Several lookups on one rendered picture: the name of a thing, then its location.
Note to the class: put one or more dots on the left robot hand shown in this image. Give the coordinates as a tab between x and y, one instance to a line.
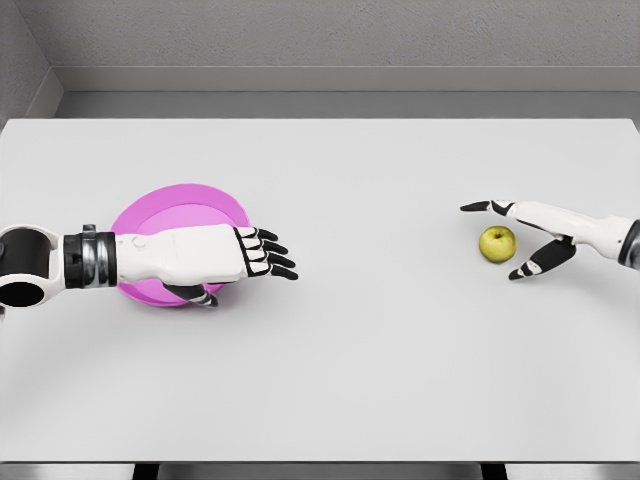
205	255

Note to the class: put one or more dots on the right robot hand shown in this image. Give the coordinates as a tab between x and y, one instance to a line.
545	220

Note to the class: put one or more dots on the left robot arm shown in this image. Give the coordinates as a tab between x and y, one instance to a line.
75	257

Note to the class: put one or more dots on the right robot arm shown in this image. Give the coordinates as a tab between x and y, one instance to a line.
622	240

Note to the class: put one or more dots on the pink plate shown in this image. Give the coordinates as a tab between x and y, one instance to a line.
195	210

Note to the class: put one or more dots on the yellow-green apple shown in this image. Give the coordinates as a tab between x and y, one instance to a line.
497	243

